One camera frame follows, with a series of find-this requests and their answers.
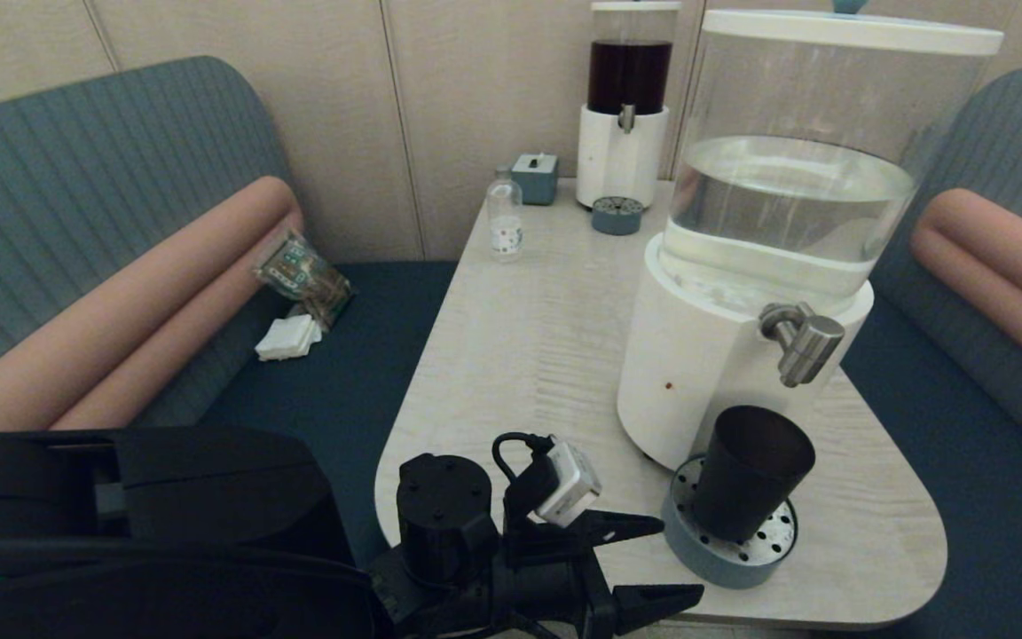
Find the teal right booth sofa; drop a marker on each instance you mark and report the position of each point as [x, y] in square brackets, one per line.
[963, 461]

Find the large blue perforated drip tray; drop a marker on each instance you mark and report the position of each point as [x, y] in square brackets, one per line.
[697, 555]

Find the pink sofa bolster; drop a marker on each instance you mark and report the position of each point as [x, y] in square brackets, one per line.
[999, 257]
[165, 284]

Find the white napkin stack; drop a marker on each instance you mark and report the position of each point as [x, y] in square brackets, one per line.
[287, 337]

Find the small blue perforated drip tray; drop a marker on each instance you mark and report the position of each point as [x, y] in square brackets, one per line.
[617, 217]

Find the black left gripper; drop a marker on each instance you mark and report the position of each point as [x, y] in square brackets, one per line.
[546, 586]

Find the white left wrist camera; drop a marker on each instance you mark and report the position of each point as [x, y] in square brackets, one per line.
[569, 484]

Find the pink left sofa bolster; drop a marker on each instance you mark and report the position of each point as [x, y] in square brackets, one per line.
[165, 284]

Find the pink right sofa bolster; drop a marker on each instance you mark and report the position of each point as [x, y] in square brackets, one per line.
[999, 257]

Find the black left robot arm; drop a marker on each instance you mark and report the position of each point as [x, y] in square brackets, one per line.
[165, 532]

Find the teal booth sofa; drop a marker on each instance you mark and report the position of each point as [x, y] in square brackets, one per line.
[121, 142]
[963, 461]

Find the teal left booth sofa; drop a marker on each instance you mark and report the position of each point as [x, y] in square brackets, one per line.
[121, 142]

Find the dark brown tall cup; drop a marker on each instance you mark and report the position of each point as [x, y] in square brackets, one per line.
[750, 470]

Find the blue-grey square box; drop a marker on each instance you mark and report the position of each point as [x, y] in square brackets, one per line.
[536, 182]

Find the small clear plastic bottle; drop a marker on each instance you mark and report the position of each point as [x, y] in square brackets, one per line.
[505, 226]

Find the large white water dispenser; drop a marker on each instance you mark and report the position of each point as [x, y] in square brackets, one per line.
[706, 355]

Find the small white dark-drink dispenser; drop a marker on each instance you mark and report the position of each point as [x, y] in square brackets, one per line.
[619, 151]

